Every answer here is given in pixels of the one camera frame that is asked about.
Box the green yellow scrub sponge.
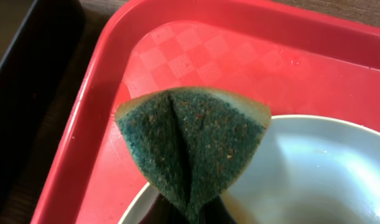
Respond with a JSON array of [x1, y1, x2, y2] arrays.
[[114, 86, 271, 223]]

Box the black rectangular water basin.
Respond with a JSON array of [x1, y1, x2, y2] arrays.
[[0, 0, 85, 212]]

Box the light blue plate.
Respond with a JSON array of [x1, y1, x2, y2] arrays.
[[117, 114, 380, 224]]

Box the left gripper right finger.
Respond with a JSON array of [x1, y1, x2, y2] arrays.
[[198, 196, 236, 224]]

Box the red plastic serving tray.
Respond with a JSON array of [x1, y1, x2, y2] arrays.
[[32, 1, 380, 223]]

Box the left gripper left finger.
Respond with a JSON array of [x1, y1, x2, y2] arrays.
[[146, 194, 185, 224]]

